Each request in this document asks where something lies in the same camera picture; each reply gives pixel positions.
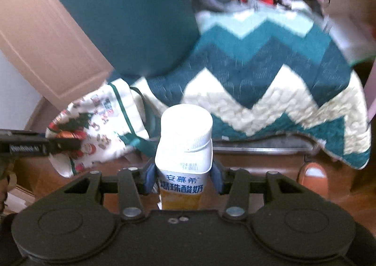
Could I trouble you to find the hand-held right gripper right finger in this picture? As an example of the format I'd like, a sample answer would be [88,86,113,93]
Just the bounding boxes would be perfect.
[211,161,312,221]

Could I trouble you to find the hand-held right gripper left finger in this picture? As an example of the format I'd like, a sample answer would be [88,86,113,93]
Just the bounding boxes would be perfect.
[65,163,159,221]

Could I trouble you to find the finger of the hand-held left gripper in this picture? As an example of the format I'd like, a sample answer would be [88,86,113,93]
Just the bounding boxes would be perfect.
[49,137,82,153]

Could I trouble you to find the white printed bag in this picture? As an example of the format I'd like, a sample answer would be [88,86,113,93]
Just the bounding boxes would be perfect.
[47,82,161,178]

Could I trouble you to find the white yogurt bottle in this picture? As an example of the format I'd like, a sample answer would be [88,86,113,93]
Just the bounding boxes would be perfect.
[155,104,213,211]

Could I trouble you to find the teal plastic bin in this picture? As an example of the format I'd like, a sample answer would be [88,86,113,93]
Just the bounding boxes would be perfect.
[54,0,200,77]

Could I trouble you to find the light wooden door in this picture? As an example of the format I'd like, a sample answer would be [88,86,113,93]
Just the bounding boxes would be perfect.
[0,0,118,111]

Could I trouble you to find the brown slipper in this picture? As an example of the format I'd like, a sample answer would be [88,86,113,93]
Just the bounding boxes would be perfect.
[297,162,328,199]

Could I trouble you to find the teal zigzag quilt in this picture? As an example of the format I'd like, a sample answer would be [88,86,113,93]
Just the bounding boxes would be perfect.
[109,9,371,170]

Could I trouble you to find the white board green edge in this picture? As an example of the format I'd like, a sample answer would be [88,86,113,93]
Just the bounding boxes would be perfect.
[330,15,376,64]

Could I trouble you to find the metal bench frame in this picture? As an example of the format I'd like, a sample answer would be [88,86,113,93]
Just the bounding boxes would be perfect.
[211,137,321,156]

